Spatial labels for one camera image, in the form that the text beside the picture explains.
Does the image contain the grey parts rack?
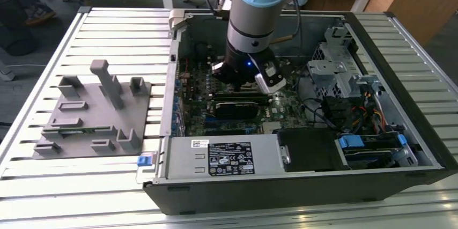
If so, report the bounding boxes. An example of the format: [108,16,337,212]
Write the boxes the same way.
[32,59,154,159]

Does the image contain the CPU socket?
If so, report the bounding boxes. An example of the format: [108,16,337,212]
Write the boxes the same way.
[229,83,261,92]

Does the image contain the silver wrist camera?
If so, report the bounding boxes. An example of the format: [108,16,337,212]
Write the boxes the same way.
[210,62,226,76]

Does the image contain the silver chipset heatsink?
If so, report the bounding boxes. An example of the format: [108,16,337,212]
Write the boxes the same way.
[263,121,283,133]

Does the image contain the coloured power wires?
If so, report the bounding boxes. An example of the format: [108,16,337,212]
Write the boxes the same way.
[353,91,390,133]

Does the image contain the black PC case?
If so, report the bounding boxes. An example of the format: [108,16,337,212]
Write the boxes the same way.
[135,9,458,216]

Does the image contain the green RAM stick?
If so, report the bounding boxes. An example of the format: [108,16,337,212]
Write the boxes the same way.
[56,128,99,135]

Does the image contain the blue disk carrier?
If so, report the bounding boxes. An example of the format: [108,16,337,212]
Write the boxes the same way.
[338,132,407,150]

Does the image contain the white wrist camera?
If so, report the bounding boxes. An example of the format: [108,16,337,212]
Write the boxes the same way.
[254,61,287,94]

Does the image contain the wooden cabinet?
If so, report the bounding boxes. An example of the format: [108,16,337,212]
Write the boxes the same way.
[365,0,458,49]

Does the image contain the metal drive cage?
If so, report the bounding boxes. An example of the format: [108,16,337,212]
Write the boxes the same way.
[306,26,386,100]

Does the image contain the person's shoe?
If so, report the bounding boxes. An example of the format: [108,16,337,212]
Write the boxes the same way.
[24,3,58,26]

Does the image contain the grey power supply unit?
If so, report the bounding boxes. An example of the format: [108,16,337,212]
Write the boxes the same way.
[166,134,287,180]

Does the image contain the green motherboard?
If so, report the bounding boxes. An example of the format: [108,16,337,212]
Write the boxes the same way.
[176,58,313,136]

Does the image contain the blue case latch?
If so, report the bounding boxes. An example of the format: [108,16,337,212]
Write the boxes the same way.
[138,153,158,167]

